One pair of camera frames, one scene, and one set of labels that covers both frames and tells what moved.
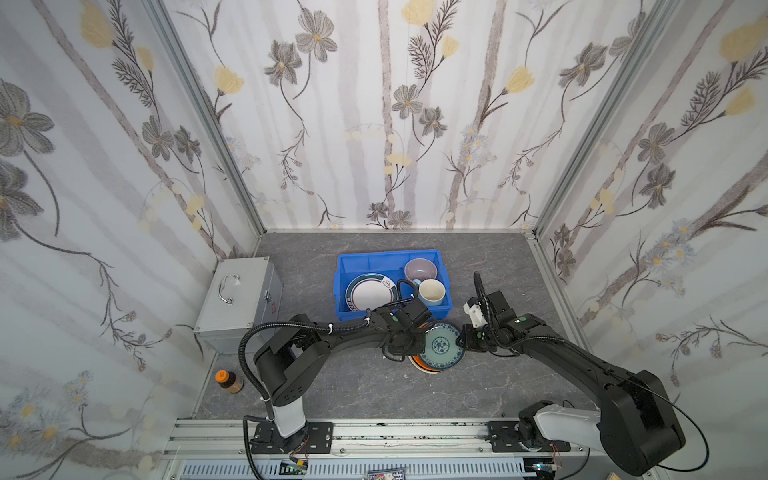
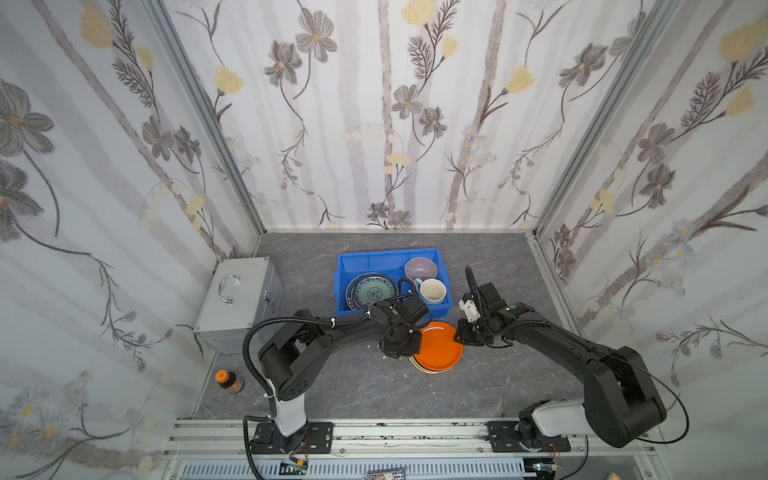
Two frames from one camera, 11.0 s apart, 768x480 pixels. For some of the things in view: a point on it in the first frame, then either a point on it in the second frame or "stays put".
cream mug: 431,291 stays put
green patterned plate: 441,349 → 369,288
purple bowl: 420,269 stays put
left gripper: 414,327 stays put
